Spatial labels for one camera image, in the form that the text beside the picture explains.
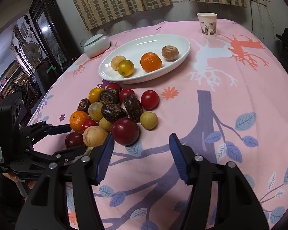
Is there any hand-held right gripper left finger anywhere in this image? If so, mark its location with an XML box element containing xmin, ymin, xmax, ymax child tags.
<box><xmin>16</xmin><ymin>133</ymin><xmax>115</xmax><ymax>230</ymax></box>

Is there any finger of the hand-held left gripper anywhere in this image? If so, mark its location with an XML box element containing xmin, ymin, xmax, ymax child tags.
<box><xmin>26</xmin><ymin>146</ymin><xmax>93</xmax><ymax>165</ymax></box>
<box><xmin>20</xmin><ymin>121</ymin><xmax>73</xmax><ymax>146</ymax></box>

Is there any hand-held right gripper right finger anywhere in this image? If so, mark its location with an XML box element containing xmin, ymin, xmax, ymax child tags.
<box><xmin>169</xmin><ymin>132</ymin><xmax>270</xmax><ymax>230</ymax></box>

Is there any dark red plum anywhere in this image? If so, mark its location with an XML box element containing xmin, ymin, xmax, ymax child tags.
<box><xmin>65</xmin><ymin>132</ymin><xmax>84</xmax><ymax>149</ymax></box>

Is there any orange tangerine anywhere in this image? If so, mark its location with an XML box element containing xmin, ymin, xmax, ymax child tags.
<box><xmin>69</xmin><ymin>110</ymin><xmax>90</xmax><ymax>133</ymax></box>
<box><xmin>140</xmin><ymin>52</ymin><xmax>163</xmax><ymax>73</ymax></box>

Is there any large tan passion fruit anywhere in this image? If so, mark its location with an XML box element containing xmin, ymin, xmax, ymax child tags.
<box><xmin>83</xmin><ymin>126</ymin><xmax>109</xmax><ymax>148</ymax></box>

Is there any large red plum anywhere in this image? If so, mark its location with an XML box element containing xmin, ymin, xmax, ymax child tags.
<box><xmin>111</xmin><ymin>117</ymin><xmax>140</xmax><ymax>146</ymax></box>

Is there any tan speckled longan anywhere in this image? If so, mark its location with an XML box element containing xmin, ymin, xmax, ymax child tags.
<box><xmin>140</xmin><ymin>112</ymin><xmax>158</xmax><ymax>130</ymax></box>

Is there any white oval plate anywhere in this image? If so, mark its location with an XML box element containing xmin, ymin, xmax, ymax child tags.
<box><xmin>98</xmin><ymin>34</ymin><xmax>191</xmax><ymax>84</ymax></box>

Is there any person's left forearm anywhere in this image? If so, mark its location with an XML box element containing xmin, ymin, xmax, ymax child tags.
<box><xmin>0</xmin><ymin>168</ymin><xmax>28</xmax><ymax>230</ymax></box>

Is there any person's left hand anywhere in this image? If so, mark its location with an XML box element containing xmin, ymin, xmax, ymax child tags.
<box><xmin>3</xmin><ymin>172</ymin><xmax>38</xmax><ymax>192</ymax></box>

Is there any small red plum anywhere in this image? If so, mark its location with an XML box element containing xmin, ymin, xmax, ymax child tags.
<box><xmin>82</xmin><ymin>119</ymin><xmax>98</xmax><ymax>133</ymax></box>

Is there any small tan longan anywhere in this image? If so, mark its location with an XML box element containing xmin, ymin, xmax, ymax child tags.
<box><xmin>99</xmin><ymin>117</ymin><xmax>113</xmax><ymax>132</ymax></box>
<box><xmin>110</xmin><ymin>56</ymin><xmax>126</xmax><ymax>71</ymax></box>

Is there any yellow-green passion fruit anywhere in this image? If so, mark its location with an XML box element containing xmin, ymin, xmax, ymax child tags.
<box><xmin>88</xmin><ymin>102</ymin><xmax>105</xmax><ymax>122</ymax></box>

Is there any orange-yellow plum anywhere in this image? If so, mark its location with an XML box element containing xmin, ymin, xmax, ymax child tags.
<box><xmin>88</xmin><ymin>88</ymin><xmax>105</xmax><ymax>103</ymax></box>

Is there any shelf of boxes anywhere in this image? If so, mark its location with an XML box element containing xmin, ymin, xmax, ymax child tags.
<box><xmin>0</xmin><ymin>60</ymin><xmax>24</xmax><ymax>106</ymax></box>

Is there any electric fan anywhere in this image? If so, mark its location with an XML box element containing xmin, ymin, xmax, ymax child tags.
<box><xmin>23</xmin><ymin>41</ymin><xmax>42</xmax><ymax>60</ymax></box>

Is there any pink printed tablecloth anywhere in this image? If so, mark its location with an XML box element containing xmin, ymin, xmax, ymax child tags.
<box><xmin>26</xmin><ymin>19</ymin><xmax>288</xmax><ymax>230</ymax></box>

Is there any yellow plum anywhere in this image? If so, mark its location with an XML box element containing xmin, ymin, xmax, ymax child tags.
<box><xmin>118</xmin><ymin>60</ymin><xmax>135</xmax><ymax>77</ymax></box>

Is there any white lidded ceramic jar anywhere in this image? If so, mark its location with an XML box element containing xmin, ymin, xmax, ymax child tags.
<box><xmin>84</xmin><ymin>34</ymin><xmax>111</xmax><ymax>58</ymax></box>

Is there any light brown passion fruit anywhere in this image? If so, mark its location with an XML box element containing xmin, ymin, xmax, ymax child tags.
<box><xmin>161</xmin><ymin>45</ymin><xmax>179</xmax><ymax>61</ymax></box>

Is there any dark wooden framed cabinet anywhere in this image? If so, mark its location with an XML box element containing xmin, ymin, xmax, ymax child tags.
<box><xmin>29</xmin><ymin>0</ymin><xmax>74</xmax><ymax>72</ymax></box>

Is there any printed paper cup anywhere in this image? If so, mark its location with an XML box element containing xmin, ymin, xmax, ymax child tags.
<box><xmin>197</xmin><ymin>12</ymin><xmax>218</xmax><ymax>37</ymax></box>

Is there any wide checked curtain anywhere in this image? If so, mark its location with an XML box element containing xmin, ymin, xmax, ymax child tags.
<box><xmin>64</xmin><ymin>0</ymin><xmax>173</xmax><ymax>31</ymax></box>

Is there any black power cable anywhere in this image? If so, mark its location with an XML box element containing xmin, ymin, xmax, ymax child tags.
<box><xmin>248</xmin><ymin>0</ymin><xmax>255</xmax><ymax>33</ymax></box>

